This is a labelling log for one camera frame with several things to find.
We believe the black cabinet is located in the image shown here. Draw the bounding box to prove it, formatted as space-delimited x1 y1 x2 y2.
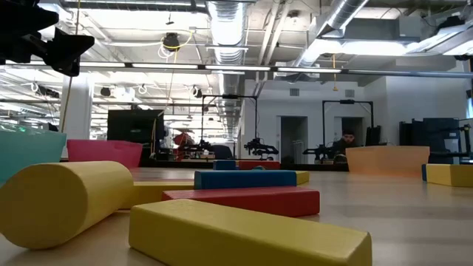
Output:
398 116 462 164

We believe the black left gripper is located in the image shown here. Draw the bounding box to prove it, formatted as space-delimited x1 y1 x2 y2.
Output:
0 0 96 78

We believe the black ceiling cable reel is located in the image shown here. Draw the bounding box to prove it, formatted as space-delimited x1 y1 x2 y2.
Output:
161 31 182 52

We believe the silver round ceiling duct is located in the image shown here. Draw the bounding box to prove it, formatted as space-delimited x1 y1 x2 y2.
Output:
293 0 370 68
205 0 248 143

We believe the rectangular ceiling duct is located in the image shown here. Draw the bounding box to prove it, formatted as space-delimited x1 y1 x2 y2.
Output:
321 14 473 58

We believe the orange plastic bin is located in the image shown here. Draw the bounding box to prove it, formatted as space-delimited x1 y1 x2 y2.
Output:
346 145 431 177

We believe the red background object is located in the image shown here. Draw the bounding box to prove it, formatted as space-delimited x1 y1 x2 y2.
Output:
172 129 196 149

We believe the red plastic bin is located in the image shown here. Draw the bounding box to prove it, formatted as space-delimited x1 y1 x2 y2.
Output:
66 139 144 170

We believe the yellow wooden cylinder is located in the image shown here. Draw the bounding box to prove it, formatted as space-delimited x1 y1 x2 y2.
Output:
0 160 135 250

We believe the white column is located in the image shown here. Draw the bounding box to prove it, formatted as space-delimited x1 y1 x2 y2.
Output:
60 72 94 149

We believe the yellow hanging cable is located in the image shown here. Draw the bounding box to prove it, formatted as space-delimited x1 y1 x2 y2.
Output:
58 0 81 133

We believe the overhead light bar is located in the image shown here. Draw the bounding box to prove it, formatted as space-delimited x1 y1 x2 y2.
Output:
0 60 473 79

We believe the person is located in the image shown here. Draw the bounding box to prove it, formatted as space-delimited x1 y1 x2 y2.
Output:
331 128 360 164

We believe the teal plastic bin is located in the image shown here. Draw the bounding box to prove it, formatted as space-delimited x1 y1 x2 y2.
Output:
0 123 68 185

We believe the black monitor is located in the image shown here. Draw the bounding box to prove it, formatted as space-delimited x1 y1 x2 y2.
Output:
106 108 166 146

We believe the black background rig frame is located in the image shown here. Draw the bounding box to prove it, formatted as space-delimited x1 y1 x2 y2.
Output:
321 98 375 147
200 94 259 149

